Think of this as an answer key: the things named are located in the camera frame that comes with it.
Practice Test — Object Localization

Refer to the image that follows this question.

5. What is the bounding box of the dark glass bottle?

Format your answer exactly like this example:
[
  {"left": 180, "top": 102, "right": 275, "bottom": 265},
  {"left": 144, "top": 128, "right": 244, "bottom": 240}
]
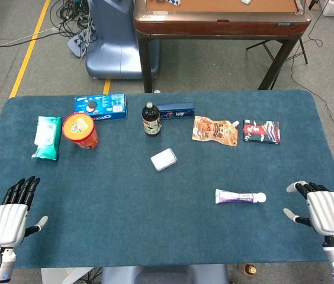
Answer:
[{"left": 142, "top": 102, "right": 162, "bottom": 137}]

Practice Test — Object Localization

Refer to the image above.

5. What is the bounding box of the blue Oreo cookie box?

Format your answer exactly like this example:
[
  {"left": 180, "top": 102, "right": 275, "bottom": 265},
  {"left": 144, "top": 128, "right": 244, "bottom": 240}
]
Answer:
[{"left": 74, "top": 93, "right": 128, "bottom": 121}]

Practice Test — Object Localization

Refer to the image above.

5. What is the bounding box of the small white plastic case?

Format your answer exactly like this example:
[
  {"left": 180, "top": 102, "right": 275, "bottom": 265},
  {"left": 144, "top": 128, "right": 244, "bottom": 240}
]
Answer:
[{"left": 150, "top": 147, "right": 178, "bottom": 172}]

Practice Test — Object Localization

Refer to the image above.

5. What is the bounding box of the long dark blue box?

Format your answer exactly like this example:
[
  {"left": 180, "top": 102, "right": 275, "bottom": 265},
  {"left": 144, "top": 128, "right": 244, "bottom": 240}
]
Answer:
[{"left": 156, "top": 102, "right": 195, "bottom": 121}]

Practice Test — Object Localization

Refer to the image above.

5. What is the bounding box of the grey power strip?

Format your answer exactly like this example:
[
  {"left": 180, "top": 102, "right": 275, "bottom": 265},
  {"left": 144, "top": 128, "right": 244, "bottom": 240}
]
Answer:
[{"left": 67, "top": 29, "right": 92, "bottom": 59}]

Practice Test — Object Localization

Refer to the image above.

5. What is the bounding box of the blue felt table mat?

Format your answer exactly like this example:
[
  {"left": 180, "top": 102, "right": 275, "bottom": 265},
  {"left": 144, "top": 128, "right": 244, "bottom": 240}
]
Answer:
[{"left": 0, "top": 90, "right": 334, "bottom": 270}]

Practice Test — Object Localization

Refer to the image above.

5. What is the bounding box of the white purple tube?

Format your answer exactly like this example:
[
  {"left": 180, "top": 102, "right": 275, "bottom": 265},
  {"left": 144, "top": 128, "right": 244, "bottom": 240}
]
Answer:
[{"left": 215, "top": 189, "right": 267, "bottom": 205}]

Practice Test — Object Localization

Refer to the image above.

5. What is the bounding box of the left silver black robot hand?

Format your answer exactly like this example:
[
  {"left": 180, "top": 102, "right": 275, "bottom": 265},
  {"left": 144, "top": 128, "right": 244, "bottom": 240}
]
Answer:
[{"left": 0, "top": 176, "right": 49, "bottom": 248}]

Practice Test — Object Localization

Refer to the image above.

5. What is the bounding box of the green wet wipes pack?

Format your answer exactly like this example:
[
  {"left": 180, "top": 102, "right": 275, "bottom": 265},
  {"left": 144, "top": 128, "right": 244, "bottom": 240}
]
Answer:
[{"left": 31, "top": 115, "right": 63, "bottom": 161}]

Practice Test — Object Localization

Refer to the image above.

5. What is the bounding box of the white box under table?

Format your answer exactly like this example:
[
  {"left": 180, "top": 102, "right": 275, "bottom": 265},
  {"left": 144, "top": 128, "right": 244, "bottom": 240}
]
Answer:
[{"left": 41, "top": 267, "right": 95, "bottom": 284}]

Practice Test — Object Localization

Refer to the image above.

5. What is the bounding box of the red black patterned box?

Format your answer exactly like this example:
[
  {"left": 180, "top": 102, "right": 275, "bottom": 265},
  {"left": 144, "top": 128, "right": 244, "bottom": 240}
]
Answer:
[{"left": 243, "top": 119, "right": 281, "bottom": 145}]

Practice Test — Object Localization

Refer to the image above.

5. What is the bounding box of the orange brown spout pouch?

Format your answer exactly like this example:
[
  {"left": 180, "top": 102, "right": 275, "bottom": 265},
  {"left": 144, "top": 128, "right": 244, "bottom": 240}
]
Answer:
[{"left": 192, "top": 115, "right": 240, "bottom": 147}]

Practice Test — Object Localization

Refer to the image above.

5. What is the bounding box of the brown wooden table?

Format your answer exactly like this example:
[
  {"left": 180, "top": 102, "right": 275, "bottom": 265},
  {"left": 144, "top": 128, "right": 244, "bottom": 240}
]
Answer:
[{"left": 133, "top": 0, "right": 312, "bottom": 94}]

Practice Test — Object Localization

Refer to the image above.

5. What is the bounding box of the blue grey machine base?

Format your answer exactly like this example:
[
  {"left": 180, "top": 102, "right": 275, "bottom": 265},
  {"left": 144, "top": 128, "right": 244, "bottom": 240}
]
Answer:
[{"left": 85, "top": 0, "right": 160, "bottom": 80}]

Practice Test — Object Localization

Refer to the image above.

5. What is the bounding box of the black cable bundle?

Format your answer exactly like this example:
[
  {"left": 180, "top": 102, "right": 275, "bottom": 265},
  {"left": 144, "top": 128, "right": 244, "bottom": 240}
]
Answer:
[{"left": 50, "top": 0, "right": 98, "bottom": 39}]

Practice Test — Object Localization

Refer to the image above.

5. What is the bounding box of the red snack canister orange lid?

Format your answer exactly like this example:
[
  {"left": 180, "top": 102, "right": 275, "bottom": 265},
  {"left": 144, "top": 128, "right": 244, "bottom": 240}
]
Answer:
[{"left": 62, "top": 112, "right": 99, "bottom": 149}]

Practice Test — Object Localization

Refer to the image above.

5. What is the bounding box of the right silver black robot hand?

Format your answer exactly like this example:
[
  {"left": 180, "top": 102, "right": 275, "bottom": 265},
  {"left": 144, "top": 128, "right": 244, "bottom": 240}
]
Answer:
[{"left": 282, "top": 180, "right": 334, "bottom": 237}]

